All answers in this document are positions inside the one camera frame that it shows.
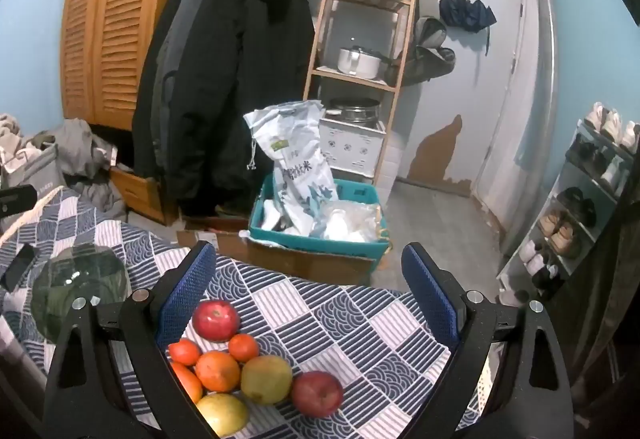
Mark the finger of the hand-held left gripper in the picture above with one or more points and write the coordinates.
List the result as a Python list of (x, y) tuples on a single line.
[(15, 201)]

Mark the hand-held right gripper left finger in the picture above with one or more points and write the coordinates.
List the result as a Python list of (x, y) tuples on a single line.
[(185, 291)]

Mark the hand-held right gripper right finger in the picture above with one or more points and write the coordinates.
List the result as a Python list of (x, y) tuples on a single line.
[(432, 296)]

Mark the red apple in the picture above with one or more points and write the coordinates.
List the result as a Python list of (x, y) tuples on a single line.
[(317, 393), (216, 320)]

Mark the small tangerine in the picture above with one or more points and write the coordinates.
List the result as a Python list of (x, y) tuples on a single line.
[(243, 347), (185, 352)]

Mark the large orange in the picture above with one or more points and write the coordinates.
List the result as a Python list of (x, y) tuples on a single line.
[(218, 371)]

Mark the medium orange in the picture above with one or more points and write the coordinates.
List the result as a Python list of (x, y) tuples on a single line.
[(190, 383)]

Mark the green glass plate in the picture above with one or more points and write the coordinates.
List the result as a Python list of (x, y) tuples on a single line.
[(75, 279)]

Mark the green-yellow mango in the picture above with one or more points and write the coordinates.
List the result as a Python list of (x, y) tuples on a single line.
[(266, 379)]

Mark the yellow mango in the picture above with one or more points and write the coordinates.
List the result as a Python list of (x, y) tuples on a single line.
[(222, 414)]

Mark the grey fabric bag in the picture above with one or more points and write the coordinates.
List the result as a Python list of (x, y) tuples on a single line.
[(30, 174)]

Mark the black phone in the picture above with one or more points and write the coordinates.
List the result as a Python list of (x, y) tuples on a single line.
[(17, 266)]

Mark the beige cloth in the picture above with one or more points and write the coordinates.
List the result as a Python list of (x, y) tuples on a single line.
[(10, 129)]

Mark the grey clothes pile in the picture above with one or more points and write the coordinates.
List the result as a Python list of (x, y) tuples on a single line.
[(85, 154)]

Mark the white plastic basket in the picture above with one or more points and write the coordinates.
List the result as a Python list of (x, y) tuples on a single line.
[(484, 389)]

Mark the wooden drawer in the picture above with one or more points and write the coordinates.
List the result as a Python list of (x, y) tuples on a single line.
[(140, 191)]

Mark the clear plastic bag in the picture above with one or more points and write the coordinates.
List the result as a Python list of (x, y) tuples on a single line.
[(350, 219)]

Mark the navy white patterned tablecloth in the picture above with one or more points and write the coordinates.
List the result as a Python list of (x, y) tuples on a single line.
[(320, 314)]

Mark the cardboard box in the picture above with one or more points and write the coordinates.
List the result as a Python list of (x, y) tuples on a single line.
[(300, 265)]

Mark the teal plastic crate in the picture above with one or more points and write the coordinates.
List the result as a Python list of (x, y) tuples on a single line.
[(320, 246)]

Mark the white patterned cabinet box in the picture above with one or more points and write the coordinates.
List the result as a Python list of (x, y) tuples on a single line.
[(350, 146)]

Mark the white rice bag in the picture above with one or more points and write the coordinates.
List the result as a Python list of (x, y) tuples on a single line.
[(295, 159)]

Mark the shoe rack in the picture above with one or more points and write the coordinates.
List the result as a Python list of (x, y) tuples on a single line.
[(575, 176)]

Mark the steel pot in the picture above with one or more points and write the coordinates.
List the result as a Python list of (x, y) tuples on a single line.
[(352, 111)]

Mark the white door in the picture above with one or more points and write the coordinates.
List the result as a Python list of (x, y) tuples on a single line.
[(490, 94)]

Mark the wooden louvered wardrobe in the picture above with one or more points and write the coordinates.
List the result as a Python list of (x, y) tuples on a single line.
[(120, 19)]

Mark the grey jacket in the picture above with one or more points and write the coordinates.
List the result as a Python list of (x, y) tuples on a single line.
[(172, 59)]

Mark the black hooded jacket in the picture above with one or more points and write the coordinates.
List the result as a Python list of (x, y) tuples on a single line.
[(240, 69)]

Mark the large olive bag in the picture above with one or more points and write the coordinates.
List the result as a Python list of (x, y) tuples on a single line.
[(425, 66)]

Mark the wooden shelf rack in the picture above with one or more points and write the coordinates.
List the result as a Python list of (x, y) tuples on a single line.
[(345, 76)]

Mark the silver pipe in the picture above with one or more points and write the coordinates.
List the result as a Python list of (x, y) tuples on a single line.
[(545, 69)]

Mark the small olive bag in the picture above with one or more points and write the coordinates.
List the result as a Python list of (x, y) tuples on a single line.
[(430, 31)]

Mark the navy folded umbrella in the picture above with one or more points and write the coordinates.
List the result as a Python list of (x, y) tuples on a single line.
[(465, 11)]

